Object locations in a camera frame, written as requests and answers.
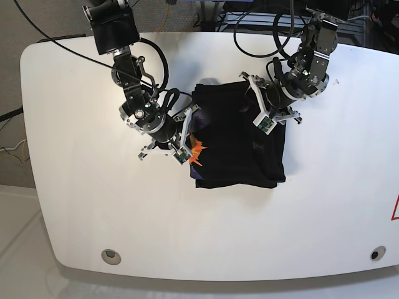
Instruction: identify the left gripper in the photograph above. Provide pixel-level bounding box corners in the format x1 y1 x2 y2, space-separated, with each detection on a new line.
268 74 329 108

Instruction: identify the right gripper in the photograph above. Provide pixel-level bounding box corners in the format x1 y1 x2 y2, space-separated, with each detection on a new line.
120 103 181 149

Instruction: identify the black T-shirt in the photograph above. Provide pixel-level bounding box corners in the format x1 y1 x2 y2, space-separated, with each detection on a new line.
188 81 286 189

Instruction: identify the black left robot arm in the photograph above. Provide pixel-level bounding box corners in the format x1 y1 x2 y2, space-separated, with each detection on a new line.
240 1 349 134

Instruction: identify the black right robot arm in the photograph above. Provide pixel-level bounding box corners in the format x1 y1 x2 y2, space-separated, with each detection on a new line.
83 1 193 163

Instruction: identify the left table grommet hole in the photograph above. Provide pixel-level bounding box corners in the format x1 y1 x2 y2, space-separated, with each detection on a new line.
101 249 122 265

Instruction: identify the table grommet hole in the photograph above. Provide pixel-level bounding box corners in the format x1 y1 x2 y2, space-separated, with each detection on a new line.
370 246 387 261
101 249 122 265

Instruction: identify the red tape rectangle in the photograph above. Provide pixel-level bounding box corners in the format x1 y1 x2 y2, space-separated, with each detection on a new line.
391 196 399 221

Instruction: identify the right table grommet hole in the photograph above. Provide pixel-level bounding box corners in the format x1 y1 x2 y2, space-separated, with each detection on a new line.
370 246 387 261

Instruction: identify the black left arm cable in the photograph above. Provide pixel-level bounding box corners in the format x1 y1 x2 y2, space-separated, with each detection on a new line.
233 0 312 82

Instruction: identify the aluminium frame rail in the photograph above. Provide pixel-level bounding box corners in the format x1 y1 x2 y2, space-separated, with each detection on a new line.
216 10 368 47

